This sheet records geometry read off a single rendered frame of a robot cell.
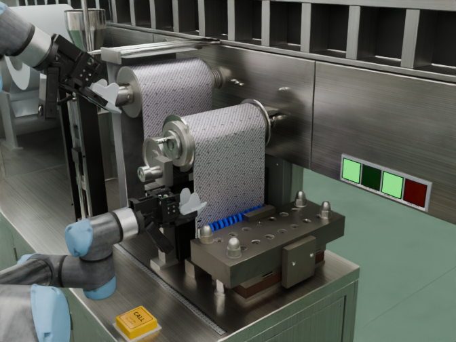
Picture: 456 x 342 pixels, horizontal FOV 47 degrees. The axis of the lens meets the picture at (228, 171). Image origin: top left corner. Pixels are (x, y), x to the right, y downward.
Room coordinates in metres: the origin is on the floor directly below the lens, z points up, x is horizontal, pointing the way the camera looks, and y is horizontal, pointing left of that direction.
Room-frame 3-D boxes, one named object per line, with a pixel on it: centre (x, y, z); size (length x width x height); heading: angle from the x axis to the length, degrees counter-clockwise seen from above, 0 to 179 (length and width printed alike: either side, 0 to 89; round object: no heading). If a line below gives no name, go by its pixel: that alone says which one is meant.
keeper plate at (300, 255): (1.15, -0.18, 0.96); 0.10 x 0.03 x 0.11; 128
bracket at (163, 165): (1.26, 0.18, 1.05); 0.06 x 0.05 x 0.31; 128
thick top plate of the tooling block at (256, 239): (1.21, -0.11, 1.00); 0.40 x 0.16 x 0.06; 128
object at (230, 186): (1.28, -0.01, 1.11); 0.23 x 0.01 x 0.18; 128
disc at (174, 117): (1.26, 0.13, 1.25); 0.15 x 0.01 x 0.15; 38
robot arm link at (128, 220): (1.09, 0.24, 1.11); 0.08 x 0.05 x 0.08; 38
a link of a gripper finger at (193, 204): (1.19, 0.09, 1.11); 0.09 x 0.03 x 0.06; 127
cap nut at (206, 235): (1.15, 0.06, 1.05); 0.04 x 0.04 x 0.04
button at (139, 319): (0.98, 0.21, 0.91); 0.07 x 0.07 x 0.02; 38
